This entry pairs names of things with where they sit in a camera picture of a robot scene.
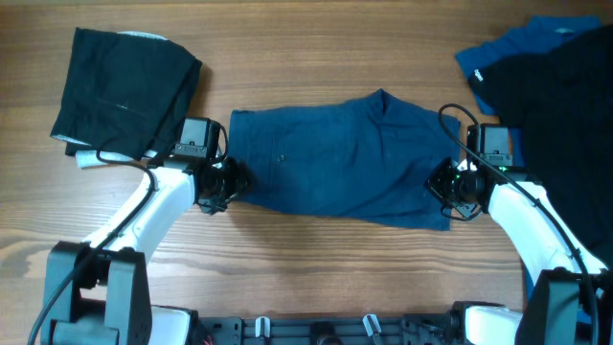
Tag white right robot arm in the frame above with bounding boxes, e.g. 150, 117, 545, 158
425, 158, 612, 344

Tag black mesh shirt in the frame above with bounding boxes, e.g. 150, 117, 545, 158
468, 25, 612, 265

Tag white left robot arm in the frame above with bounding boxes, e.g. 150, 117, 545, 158
28, 155, 250, 344

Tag folded light blue garment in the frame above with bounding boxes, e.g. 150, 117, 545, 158
75, 150, 133, 169

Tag navy blue denim shorts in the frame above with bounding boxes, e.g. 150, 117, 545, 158
229, 89, 461, 231

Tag blue polo shirt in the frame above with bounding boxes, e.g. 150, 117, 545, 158
455, 15, 602, 81

